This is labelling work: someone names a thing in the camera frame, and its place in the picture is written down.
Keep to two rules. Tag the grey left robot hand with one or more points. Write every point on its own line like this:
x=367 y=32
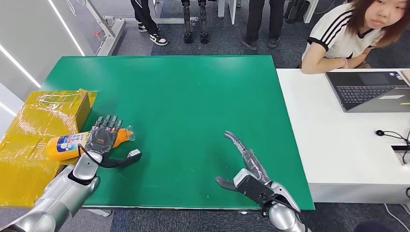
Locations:
x=101 y=139

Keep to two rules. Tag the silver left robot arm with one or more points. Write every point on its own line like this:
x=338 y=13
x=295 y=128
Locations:
x=61 y=195

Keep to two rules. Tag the standing person with white sneakers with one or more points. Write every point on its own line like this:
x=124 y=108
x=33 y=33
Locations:
x=145 y=16

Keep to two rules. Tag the white desk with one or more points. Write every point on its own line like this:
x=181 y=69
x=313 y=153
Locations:
x=336 y=144

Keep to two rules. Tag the black robot leg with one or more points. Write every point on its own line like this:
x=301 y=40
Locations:
x=187 y=22
x=203 y=22

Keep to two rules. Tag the grey laptop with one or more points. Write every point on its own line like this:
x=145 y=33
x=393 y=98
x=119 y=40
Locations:
x=365 y=93

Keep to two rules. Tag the orange plastic bottle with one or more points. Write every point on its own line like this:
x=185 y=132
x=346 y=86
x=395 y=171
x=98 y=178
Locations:
x=69 y=144

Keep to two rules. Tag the standing person with dark shoes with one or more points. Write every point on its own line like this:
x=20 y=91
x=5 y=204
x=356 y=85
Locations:
x=256 y=19

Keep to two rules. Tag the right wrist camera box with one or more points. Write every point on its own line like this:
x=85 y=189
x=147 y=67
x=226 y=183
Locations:
x=253 y=189

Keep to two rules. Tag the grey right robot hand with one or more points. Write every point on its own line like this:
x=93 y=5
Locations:
x=253 y=163

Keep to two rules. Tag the white metal frame stand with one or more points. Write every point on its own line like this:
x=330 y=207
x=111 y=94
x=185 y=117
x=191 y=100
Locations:
x=112 y=30

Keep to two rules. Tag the seated person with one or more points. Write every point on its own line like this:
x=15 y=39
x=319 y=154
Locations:
x=336 y=35

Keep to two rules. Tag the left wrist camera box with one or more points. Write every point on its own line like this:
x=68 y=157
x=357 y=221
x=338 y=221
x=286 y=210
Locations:
x=123 y=161

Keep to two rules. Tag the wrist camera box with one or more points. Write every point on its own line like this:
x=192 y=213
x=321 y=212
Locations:
x=253 y=189
x=123 y=161

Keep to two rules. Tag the yellow taped cardboard box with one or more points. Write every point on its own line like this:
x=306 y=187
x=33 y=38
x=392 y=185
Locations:
x=29 y=128

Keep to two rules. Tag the green table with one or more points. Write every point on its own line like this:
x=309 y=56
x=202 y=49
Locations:
x=179 y=96

